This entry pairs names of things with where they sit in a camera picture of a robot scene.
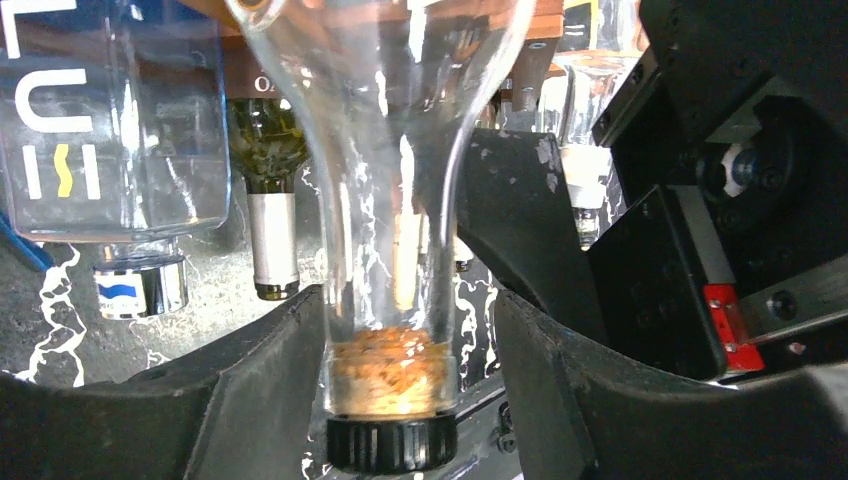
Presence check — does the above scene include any blue square glass bottle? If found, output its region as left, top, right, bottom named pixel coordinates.
left=1, top=0, right=231, bottom=320

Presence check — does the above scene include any brown wooden wine rack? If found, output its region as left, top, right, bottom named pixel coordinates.
left=180, top=0, right=564, bottom=113

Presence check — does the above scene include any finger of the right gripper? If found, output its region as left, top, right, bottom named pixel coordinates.
left=457, top=129, right=607, bottom=344

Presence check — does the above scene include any clear bottle black cap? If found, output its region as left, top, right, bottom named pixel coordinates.
left=228, top=1, right=535, bottom=476

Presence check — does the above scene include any dark bottle silver cap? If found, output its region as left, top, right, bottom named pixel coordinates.
left=227, top=98, right=310, bottom=301

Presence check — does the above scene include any dark bottle gold cap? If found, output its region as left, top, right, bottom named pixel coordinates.
left=418, top=214, right=474, bottom=273

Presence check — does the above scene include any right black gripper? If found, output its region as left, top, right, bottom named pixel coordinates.
left=589, top=1, right=847, bottom=381

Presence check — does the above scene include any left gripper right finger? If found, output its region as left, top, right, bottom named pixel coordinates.
left=495, top=292, right=847, bottom=479

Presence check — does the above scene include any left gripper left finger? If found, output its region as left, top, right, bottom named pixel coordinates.
left=1, top=285, right=324, bottom=479

